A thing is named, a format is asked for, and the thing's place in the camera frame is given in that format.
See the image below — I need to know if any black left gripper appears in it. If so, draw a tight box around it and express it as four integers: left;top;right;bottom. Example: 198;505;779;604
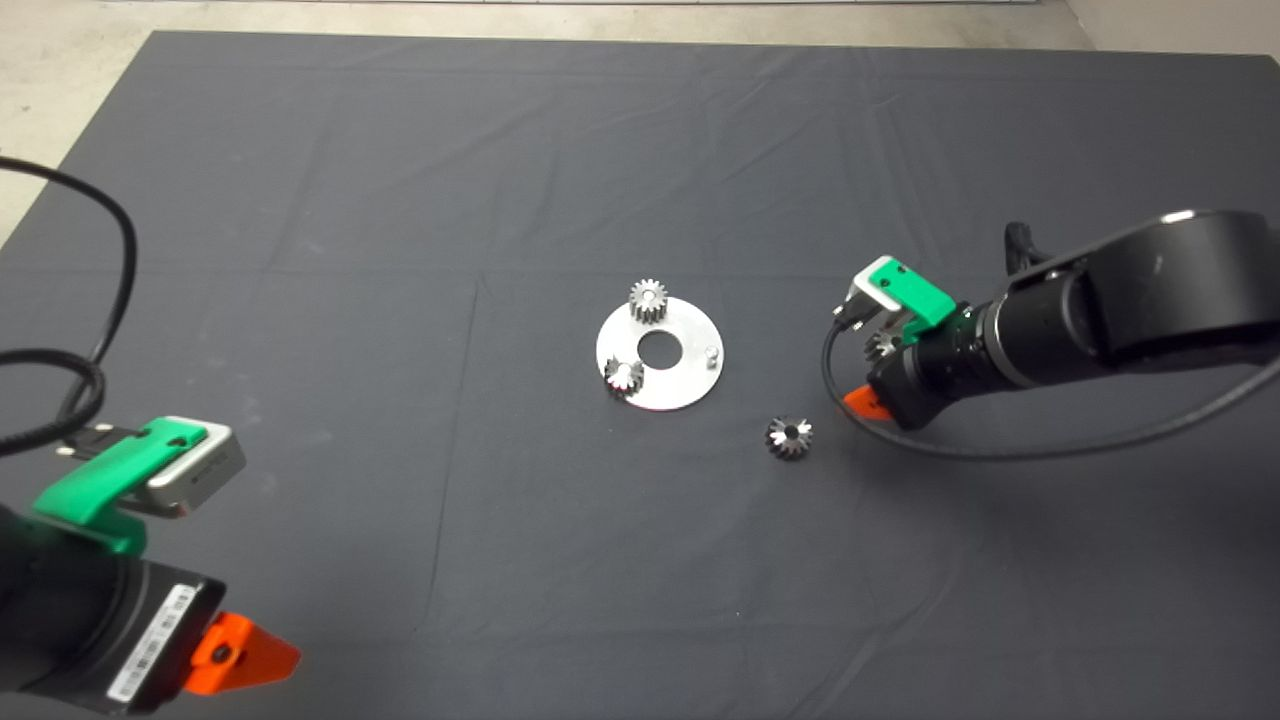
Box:
18;558;302;716

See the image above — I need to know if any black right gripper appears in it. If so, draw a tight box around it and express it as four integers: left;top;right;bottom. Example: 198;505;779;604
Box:
843;303;1013;432

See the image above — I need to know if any smaller steel gear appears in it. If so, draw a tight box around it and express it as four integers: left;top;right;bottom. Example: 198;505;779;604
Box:
765;415;814;461

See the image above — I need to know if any round metal plate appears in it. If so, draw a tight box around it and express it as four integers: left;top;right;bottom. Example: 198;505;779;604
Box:
596;296;725;412

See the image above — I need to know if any dark grey table cloth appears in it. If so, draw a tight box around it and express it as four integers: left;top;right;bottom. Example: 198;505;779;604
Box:
0;30;1280;720

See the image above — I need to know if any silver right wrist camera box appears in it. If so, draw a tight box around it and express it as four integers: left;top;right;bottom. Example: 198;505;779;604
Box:
848;268;906;331

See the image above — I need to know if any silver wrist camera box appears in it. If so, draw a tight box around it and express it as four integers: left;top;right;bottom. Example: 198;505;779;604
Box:
848;268;906;331
148;418;247;518

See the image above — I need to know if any green right camera mount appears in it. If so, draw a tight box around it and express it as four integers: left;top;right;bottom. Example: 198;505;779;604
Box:
865;257;958;329

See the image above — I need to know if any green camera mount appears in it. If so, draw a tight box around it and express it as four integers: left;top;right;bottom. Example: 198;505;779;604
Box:
865;257;958;329
33;420;209;556

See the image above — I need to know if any black right camera cable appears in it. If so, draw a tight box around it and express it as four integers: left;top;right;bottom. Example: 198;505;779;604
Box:
822;310;1280;464

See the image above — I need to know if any black camera cable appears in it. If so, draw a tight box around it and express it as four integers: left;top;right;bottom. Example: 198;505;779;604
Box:
822;310;1280;464
0;155;139;459

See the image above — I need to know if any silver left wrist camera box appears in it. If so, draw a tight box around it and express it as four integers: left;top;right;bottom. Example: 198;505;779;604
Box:
148;418;247;518

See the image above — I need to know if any green left camera mount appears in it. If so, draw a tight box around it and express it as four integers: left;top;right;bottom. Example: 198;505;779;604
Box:
33;420;209;556

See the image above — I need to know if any black left camera cable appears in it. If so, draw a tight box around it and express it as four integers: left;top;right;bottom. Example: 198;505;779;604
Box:
0;155;139;459

